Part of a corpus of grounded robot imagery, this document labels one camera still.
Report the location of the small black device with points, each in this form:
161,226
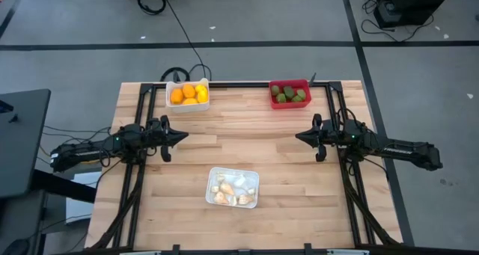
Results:
5,107

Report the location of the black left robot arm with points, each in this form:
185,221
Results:
82,153

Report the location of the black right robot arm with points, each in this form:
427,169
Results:
404,150

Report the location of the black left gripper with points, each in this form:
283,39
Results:
157,135

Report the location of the white plastic basket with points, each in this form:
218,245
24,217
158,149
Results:
187,108

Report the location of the black desk foot beam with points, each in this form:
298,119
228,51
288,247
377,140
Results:
63,185

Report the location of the dark grey cabinet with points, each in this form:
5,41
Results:
18,221

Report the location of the shallow white plastic tray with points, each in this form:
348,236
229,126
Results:
252,178

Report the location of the dark grey desk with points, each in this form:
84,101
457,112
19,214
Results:
22,154

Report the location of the black aluminium table frame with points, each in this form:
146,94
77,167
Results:
239,84

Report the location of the red plastic basket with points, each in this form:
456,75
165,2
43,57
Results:
290,105

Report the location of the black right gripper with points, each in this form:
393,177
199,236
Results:
329,133

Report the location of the black equipment case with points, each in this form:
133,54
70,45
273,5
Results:
411,0

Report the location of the small black knob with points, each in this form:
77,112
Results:
14,118

